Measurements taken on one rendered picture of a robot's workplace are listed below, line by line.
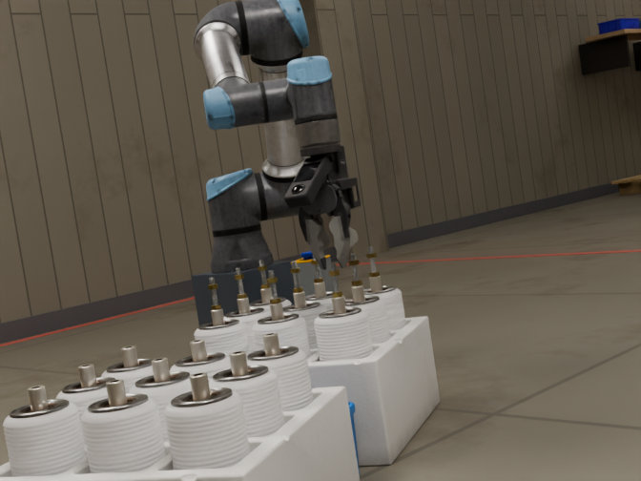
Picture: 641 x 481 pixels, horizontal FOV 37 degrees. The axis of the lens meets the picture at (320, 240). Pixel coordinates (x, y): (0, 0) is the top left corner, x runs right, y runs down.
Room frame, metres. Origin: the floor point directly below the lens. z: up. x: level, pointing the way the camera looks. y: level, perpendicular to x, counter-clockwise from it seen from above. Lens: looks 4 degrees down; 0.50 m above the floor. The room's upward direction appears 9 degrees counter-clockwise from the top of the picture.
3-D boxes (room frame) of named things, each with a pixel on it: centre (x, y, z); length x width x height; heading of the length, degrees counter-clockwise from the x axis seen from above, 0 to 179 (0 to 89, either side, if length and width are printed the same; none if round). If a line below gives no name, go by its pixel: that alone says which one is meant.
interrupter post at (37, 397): (1.25, 0.39, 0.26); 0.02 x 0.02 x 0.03
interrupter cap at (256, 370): (1.28, 0.13, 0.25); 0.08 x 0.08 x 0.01
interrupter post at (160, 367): (1.32, 0.24, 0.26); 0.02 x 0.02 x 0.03
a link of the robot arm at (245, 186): (2.33, 0.19, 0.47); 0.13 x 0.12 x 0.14; 98
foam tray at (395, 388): (1.84, 0.06, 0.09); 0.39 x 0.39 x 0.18; 70
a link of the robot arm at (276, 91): (1.80, 0.01, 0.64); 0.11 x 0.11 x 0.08; 8
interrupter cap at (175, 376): (1.32, 0.24, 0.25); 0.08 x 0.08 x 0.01
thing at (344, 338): (1.69, -0.01, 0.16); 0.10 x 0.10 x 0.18
